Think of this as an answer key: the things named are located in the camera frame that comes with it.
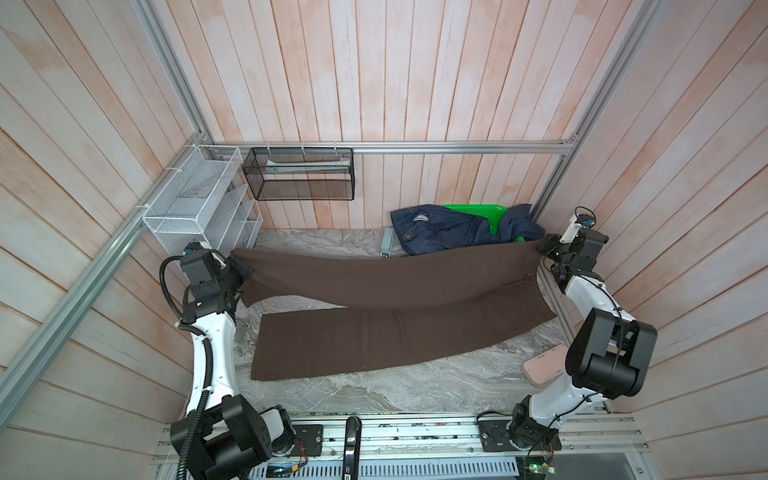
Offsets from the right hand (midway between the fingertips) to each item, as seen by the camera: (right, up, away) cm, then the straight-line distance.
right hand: (549, 232), depth 89 cm
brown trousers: (-72, -25, +9) cm, 77 cm away
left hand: (-88, -9, -11) cm, 89 cm away
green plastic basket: (-6, +10, +28) cm, 31 cm away
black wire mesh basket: (-80, +22, +15) cm, 84 cm away
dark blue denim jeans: (-33, +3, +21) cm, 39 cm away
